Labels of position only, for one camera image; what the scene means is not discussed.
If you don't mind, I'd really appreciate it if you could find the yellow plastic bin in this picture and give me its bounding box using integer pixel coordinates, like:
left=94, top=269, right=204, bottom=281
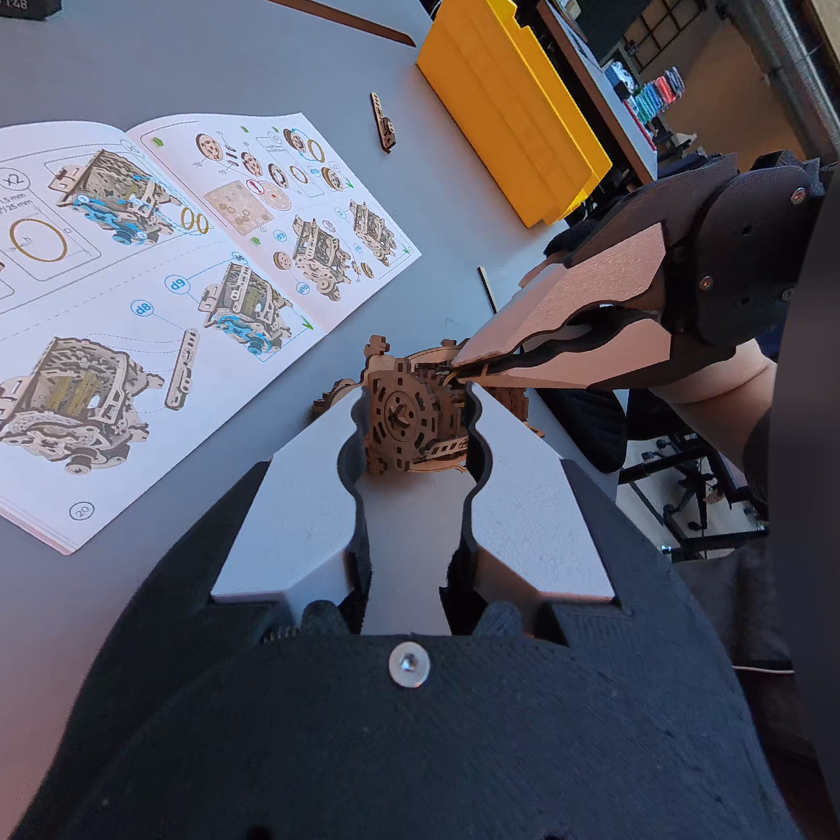
left=416, top=0, right=613, bottom=228

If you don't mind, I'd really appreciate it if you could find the person's right forearm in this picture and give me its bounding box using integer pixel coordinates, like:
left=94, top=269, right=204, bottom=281
left=646, top=357, right=782, bottom=480

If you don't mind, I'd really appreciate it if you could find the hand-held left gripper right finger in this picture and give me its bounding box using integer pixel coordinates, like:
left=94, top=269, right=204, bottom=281
left=438, top=382, right=618, bottom=634

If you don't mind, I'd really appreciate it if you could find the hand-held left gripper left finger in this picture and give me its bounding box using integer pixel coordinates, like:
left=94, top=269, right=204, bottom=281
left=210, top=386, right=371, bottom=627

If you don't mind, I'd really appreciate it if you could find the row of colourful rolls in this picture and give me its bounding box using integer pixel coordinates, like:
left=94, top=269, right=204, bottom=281
left=631, top=66, right=686, bottom=126

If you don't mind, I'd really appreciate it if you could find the wooden gear model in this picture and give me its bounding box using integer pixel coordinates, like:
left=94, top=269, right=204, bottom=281
left=311, top=335, right=546, bottom=476

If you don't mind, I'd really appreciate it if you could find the small elongated wooden part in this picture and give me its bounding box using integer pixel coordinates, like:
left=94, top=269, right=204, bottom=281
left=369, top=92, right=397, bottom=153

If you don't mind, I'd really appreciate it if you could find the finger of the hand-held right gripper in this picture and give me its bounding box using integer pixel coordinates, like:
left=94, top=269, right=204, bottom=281
left=451, top=222, right=670, bottom=378
left=457, top=315, right=676, bottom=392

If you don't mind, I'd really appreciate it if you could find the black office chair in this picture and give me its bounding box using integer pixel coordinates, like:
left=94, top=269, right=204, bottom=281
left=554, top=386, right=770, bottom=560

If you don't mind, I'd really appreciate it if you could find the black rounded pad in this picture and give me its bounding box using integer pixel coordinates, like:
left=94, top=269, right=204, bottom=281
left=543, top=220, right=595, bottom=263

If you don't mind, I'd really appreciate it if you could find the open instruction booklet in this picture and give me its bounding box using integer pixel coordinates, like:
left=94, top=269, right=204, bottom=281
left=0, top=113, right=422, bottom=555

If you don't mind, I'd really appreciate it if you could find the long dark wooden strip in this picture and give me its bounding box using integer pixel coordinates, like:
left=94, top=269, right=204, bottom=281
left=266, top=0, right=417, bottom=48

